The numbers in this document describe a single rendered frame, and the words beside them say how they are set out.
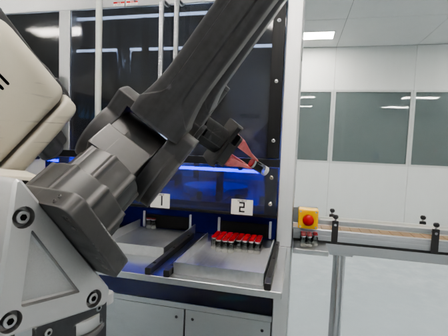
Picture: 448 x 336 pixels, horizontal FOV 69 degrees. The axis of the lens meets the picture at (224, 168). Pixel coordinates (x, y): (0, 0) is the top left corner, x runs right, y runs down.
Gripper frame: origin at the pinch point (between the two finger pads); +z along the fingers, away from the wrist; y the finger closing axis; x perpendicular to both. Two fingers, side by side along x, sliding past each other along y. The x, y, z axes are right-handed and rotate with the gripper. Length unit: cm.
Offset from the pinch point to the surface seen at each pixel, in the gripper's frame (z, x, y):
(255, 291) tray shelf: 24.3, 0.4, 27.6
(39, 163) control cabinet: -37, -78, 58
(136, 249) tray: 2, -32, 49
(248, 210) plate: 34, -41, 20
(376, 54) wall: 287, -417, -217
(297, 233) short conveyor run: 57, -38, 17
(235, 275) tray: 20.4, -5.5, 29.0
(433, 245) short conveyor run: 90, -15, -11
